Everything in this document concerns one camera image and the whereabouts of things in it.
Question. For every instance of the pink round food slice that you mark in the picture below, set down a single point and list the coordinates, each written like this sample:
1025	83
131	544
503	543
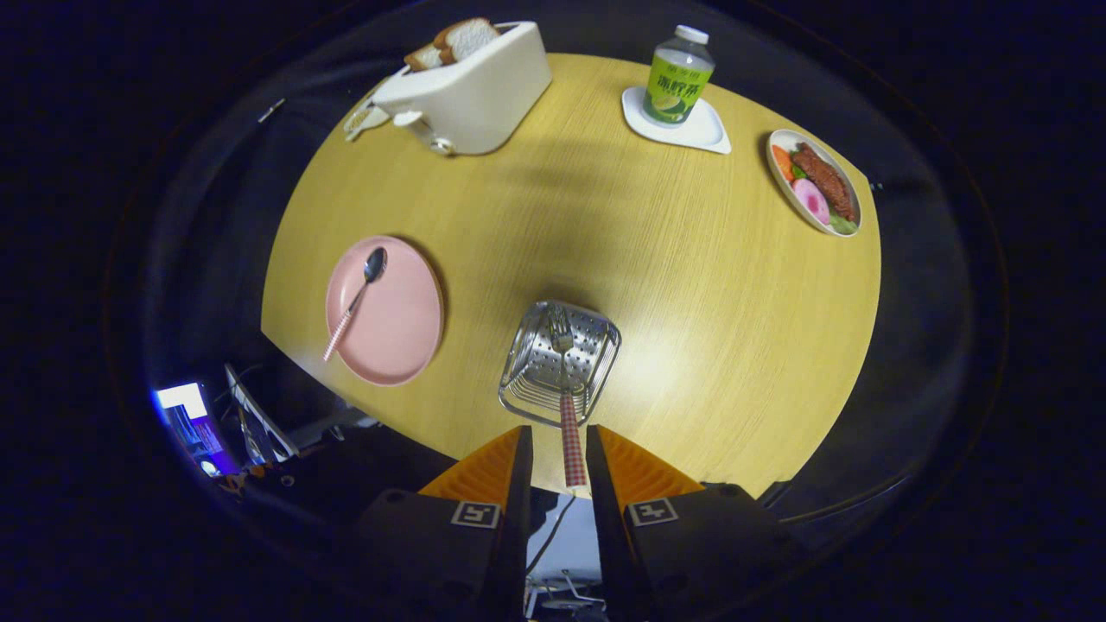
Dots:
812	200

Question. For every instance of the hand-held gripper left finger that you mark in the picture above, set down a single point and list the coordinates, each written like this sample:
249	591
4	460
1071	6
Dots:
521	518

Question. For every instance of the perforated metal basket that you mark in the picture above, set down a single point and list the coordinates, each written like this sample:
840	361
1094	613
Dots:
596	345

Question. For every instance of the green vegetable leaf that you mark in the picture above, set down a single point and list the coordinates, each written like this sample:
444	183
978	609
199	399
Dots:
842	225

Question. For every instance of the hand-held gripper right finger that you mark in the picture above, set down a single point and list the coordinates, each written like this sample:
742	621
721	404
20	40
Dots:
602	518

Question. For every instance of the green label drink bottle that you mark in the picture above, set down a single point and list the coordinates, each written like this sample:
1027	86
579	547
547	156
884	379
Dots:
678	86

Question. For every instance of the pink round plate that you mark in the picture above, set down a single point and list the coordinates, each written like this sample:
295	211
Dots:
397	320

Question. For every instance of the brown meat piece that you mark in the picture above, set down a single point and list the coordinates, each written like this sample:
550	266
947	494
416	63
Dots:
825	181

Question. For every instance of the white coaster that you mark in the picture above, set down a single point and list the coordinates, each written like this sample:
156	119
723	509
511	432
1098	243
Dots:
704	134

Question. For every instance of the small bread slice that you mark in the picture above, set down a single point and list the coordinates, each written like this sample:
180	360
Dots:
423	58

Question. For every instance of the large bread slice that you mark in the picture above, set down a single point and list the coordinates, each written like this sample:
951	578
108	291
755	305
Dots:
468	37

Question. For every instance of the white cloth tag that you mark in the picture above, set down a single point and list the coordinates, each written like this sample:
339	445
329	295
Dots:
270	110

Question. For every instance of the orange carrot slice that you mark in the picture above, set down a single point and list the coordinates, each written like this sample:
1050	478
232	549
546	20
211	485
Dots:
782	162

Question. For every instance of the white plate of food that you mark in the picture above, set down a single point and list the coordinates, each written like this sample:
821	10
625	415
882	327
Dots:
788	140

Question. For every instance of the white divided spice dish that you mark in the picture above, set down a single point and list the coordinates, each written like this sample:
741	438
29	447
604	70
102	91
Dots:
359	121

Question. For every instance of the lit monitor screen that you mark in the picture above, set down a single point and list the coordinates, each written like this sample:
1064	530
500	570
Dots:
194	423

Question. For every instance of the white metal stand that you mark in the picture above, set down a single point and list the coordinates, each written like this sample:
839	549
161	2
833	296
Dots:
259	423

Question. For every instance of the white toaster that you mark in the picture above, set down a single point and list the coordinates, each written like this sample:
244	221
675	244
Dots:
484	95

